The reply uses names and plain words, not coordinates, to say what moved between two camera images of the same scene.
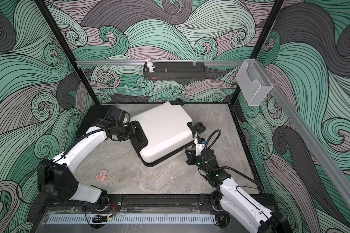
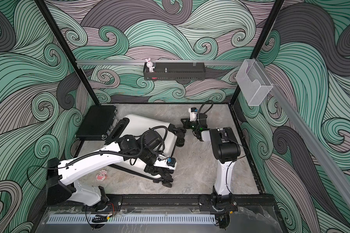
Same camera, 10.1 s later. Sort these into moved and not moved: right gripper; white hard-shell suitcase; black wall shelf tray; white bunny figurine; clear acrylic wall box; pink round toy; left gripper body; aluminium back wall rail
Moved: right gripper; white hard-shell suitcase; left gripper body
Not moved: white bunny figurine; aluminium back wall rail; clear acrylic wall box; pink round toy; black wall shelf tray
